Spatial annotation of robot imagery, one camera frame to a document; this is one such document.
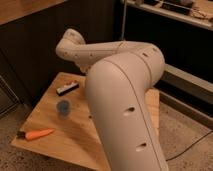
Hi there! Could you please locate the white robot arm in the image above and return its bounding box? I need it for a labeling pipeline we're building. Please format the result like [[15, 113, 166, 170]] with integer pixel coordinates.
[[56, 29, 169, 171]]

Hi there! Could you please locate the wooden table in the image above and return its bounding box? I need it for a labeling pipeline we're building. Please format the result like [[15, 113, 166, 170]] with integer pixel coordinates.
[[10, 71, 161, 171]]

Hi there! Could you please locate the blue cup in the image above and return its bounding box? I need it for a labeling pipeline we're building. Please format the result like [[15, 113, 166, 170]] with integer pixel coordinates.
[[56, 100, 70, 116]]

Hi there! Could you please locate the metal pole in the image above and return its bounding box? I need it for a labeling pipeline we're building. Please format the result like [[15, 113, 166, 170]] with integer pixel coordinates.
[[120, 0, 127, 41]]

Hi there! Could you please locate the orange toy carrot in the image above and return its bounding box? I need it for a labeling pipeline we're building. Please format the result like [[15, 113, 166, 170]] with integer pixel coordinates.
[[17, 129, 54, 141]]

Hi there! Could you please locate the cluttered shelf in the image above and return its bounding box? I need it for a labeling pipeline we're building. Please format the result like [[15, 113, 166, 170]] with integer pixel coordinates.
[[121, 0, 213, 31]]

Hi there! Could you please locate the black floor cable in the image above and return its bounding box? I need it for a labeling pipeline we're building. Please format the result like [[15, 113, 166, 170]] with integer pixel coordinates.
[[165, 129, 213, 162]]

